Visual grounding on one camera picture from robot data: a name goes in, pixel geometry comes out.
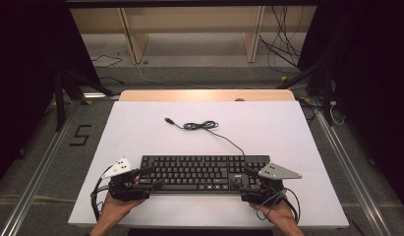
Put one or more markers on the black metal stand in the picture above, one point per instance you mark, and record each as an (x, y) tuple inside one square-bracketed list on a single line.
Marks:
[(326, 98), (60, 105)]

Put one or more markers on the person's right hand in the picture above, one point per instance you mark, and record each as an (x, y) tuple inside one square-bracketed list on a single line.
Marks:
[(281, 214)]

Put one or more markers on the aluminium floor rail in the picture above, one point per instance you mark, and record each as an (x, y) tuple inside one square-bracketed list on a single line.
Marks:
[(353, 183), (32, 183)]

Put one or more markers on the person's left hand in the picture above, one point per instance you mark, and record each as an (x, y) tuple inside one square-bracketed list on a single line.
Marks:
[(116, 209)]

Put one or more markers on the white board table cover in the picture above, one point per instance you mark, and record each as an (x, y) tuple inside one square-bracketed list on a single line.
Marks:
[(271, 131)]

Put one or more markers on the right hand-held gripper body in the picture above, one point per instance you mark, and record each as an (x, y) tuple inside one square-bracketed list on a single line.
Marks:
[(278, 172)]

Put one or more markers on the light wooden shelf unit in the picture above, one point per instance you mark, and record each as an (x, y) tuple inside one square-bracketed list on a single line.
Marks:
[(189, 19)]

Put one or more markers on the dark curtain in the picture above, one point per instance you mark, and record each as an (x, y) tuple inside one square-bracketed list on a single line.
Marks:
[(376, 82), (22, 82)]

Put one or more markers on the black computer keyboard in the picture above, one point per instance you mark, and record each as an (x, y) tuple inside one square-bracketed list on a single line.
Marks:
[(196, 173)]

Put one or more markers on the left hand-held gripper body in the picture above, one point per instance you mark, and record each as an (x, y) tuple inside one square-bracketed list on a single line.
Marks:
[(127, 190)]

